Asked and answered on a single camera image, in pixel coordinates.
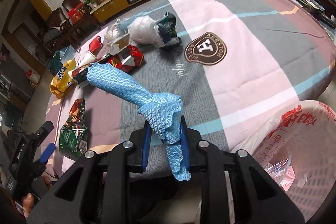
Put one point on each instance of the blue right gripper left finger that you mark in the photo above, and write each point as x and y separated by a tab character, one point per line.
146	145

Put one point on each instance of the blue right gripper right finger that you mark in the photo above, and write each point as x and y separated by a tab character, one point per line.
185	144

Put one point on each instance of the green red snack bag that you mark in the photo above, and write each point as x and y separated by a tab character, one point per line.
73	138

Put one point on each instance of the light blue quilted cloth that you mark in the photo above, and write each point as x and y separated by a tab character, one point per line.
163	111

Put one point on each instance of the yellow snack bag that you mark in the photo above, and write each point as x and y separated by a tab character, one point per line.
63	82

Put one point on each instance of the red cigarette carton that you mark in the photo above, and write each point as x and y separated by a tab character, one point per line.
129	58

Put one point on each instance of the white ointment box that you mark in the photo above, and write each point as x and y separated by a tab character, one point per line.
117	45

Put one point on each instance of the white trash basket with bag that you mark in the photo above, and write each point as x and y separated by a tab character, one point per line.
302	134

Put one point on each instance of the person's left hand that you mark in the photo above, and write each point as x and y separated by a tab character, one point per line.
28	200

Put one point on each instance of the teal gift bag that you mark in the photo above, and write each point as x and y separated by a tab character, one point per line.
60	57

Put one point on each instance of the white paper cup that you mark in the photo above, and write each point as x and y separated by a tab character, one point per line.
85	58

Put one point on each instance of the pink grey patchwork tablecloth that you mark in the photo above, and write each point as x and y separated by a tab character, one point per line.
239	61

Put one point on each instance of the white plastic bag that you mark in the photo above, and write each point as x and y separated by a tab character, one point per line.
144	30

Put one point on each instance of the blue face mask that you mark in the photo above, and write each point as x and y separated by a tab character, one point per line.
122	24

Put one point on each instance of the dark green crumpled bag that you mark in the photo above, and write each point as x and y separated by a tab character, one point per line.
167	32

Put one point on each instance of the red gift box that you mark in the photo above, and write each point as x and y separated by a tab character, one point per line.
77	13

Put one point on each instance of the dark wooden chair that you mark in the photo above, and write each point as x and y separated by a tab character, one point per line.
68	5

